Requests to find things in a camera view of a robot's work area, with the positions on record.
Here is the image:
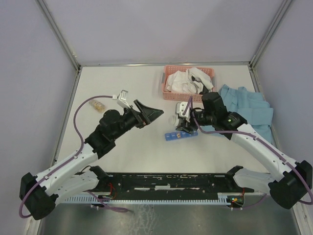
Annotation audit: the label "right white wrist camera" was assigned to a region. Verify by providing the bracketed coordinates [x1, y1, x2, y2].
[175, 102, 190, 122]

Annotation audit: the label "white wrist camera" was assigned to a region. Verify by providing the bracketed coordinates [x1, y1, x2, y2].
[175, 102, 190, 122]
[112, 90, 131, 109]

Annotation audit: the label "right aluminium frame post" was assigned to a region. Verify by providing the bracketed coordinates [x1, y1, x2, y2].
[249, 0, 294, 70]

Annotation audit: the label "aluminium front rail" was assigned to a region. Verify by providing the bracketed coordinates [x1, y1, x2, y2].
[35, 174, 301, 195]

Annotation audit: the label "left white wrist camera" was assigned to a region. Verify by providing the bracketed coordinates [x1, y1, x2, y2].
[112, 90, 131, 109]

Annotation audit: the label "light blue cloth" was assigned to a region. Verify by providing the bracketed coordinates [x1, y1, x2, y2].
[219, 85, 274, 143]

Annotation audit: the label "aluminium frame post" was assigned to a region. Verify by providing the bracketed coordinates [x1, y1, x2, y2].
[35, 0, 81, 71]
[249, 0, 294, 70]

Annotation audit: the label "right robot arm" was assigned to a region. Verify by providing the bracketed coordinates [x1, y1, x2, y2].
[173, 92, 313, 209]

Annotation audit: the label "left aluminium frame post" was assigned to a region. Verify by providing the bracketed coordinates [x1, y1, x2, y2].
[35, 0, 81, 71]

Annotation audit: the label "clear pill bottle yellow pills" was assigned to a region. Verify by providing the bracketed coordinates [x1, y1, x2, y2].
[89, 99, 106, 113]

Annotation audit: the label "white slotted cable duct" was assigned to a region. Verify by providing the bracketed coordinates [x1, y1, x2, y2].
[58, 193, 233, 205]

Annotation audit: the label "blue weekly pill organizer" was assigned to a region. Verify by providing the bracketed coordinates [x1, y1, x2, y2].
[164, 131, 198, 141]

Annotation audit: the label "pink plastic basket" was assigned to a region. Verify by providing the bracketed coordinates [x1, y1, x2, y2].
[161, 65, 217, 102]

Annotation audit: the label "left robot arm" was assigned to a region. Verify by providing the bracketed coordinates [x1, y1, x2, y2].
[19, 100, 164, 220]

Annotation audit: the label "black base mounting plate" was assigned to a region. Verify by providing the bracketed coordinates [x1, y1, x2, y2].
[91, 172, 254, 201]

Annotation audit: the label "white cloth in basket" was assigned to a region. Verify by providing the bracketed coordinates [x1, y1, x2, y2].
[164, 67, 214, 94]

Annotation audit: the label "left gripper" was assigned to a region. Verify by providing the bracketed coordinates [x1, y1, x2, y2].
[112, 99, 164, 140]

